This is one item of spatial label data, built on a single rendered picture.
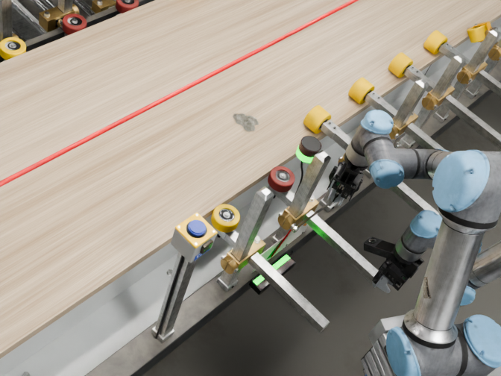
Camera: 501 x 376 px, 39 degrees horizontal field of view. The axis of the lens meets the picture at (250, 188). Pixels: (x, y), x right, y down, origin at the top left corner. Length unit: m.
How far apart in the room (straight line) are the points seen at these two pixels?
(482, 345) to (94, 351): 1.05
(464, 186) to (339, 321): 1.77
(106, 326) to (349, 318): 1.28
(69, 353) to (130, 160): 0.57
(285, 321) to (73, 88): 1.32
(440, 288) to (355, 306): 1.64
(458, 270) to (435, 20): 1.77
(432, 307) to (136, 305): 0.97
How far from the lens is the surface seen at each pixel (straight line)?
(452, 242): 1.43
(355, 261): 2.12
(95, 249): 1.89
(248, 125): 2.25
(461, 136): 4.08
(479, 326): 1.64
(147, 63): 2.38
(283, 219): 2.12
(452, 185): 1.37
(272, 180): 2.14
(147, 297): 2.16
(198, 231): 1.56
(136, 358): 1.98
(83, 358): 2.05
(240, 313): 2.91
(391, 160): 1.71
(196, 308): 2.07
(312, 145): 1.95
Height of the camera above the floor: 2.49
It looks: 49 degrees down
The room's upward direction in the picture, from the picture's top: 22 degrees clockwise
